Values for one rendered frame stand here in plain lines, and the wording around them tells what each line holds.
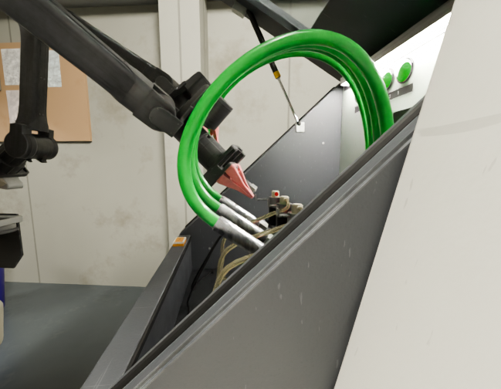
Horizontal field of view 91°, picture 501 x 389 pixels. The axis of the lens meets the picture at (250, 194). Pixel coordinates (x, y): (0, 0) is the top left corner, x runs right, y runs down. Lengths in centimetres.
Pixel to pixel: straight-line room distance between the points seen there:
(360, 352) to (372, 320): 2
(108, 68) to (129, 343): 41
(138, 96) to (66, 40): 12
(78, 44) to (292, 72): 192
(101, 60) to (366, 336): 48
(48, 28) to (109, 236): 232
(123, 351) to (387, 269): 33
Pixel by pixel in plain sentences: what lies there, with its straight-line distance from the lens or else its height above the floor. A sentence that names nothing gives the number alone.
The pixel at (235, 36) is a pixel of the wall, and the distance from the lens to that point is 239.
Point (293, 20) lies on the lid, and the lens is 89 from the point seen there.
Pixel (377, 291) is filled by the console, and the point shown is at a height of 111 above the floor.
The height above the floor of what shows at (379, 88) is 127.
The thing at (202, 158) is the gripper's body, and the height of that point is 120.
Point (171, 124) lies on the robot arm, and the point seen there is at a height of 126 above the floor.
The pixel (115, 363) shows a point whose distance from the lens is 39.
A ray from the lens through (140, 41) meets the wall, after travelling 261.
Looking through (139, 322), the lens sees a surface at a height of 95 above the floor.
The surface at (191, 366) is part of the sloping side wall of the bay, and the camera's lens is 21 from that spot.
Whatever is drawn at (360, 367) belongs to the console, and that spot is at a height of 106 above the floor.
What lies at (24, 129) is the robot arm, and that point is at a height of 128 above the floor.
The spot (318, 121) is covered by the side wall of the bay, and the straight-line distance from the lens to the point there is 88.
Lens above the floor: 119
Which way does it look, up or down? 8 degrees down
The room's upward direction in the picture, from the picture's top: straight up
